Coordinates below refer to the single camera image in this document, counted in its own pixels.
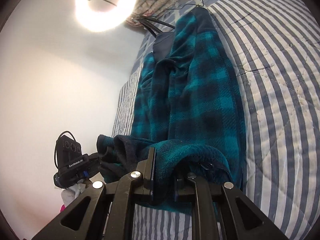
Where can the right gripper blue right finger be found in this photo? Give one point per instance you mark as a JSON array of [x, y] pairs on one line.
[[178, 185]]

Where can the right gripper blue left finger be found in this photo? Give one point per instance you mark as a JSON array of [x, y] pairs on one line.
[[149, 173]]

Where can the teal plaid fleece jacket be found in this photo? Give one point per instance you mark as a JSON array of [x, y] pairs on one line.
[[188, 108]]

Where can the left forearm pink sleeve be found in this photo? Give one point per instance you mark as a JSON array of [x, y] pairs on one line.
[[62, 207]]

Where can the left hand white glove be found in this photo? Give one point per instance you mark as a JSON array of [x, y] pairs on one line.
[[69, 194]]

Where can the black tripod stand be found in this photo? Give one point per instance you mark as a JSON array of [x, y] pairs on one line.
[[147, 23]]

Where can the striped blue white quilt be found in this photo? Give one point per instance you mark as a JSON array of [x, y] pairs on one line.
[[274, 48]]

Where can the bright ring light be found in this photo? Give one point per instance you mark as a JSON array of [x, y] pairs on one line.
[[102, 15]]

